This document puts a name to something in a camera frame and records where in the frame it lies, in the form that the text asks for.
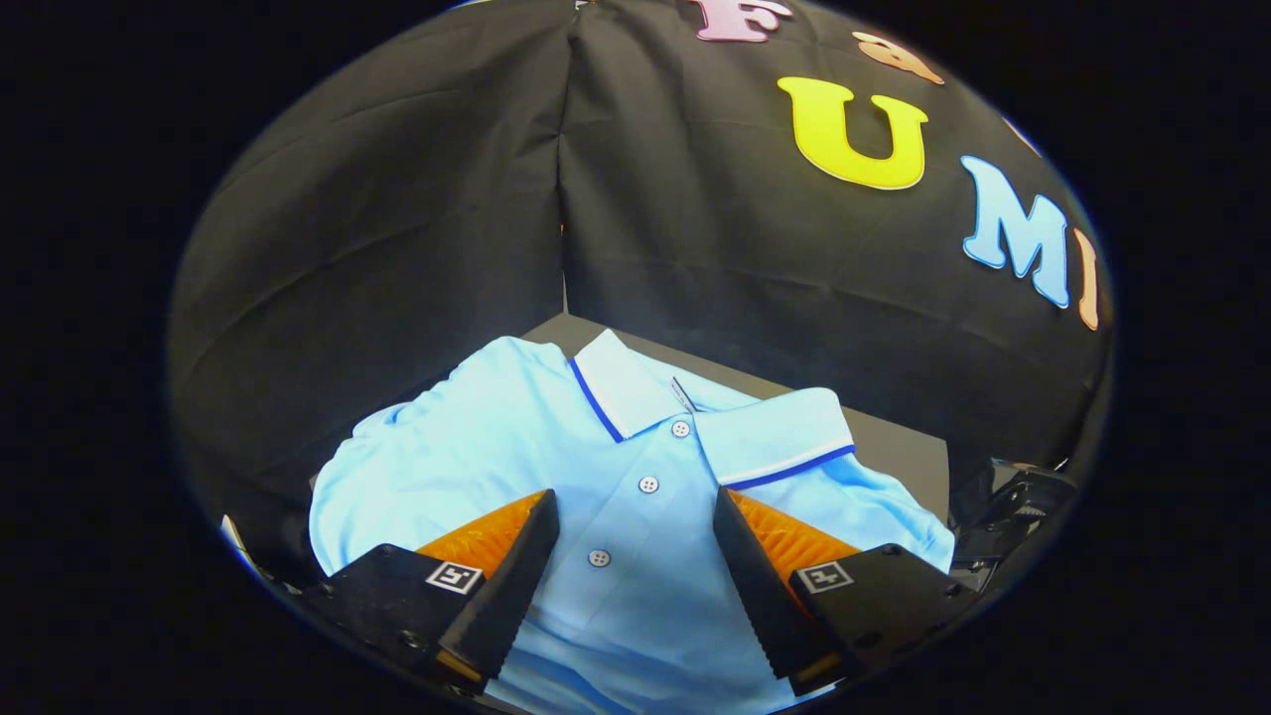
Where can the black backdrop cloth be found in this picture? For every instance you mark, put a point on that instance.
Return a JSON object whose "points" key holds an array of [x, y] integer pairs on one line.
{"points": [[397, 199]]}

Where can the dark washing machine lid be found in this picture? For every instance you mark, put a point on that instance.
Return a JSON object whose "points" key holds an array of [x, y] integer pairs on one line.
{"points": [[1013, 506]]}

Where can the light blue polo shirt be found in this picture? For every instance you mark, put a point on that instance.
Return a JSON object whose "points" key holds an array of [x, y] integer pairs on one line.
{"points": [[477, 437]]}

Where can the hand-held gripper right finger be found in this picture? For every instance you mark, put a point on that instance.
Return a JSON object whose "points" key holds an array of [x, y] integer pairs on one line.
{"points": [[760, 586]]}

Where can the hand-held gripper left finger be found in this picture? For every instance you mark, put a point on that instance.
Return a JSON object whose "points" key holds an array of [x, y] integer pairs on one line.
{"points": [[511, 586]]}

